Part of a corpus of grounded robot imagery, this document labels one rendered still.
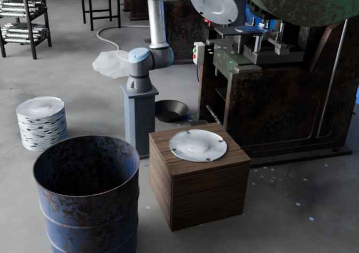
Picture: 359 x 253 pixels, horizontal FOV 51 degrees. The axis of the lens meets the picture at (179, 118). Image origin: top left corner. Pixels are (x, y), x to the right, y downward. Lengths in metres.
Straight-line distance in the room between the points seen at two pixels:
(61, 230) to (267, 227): 1.01
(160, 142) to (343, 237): 1.02
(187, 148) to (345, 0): 1.02
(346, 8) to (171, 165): 1.11
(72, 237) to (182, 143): 0.70
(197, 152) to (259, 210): 0.50
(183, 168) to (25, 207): 0.88
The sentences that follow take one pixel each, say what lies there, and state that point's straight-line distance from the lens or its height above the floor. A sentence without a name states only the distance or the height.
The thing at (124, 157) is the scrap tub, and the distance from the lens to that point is 1.72.
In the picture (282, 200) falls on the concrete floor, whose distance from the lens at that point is 2.20.
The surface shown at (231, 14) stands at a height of 0.89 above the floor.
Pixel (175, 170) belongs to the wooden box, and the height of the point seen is 0.35.
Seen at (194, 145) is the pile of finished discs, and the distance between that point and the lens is 1.88.
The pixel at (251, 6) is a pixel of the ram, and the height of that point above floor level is 0.91.
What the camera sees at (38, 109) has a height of 0.25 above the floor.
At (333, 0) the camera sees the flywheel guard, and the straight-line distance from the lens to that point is 1.96.
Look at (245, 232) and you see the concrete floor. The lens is 1.97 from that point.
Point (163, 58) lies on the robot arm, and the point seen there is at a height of 0.63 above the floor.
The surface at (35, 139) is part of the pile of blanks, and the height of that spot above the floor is 0.09.
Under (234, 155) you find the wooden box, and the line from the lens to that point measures 1.85.
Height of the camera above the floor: 1.39
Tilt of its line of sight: 29 degrees down
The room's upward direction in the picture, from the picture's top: 2 degrees clockwise
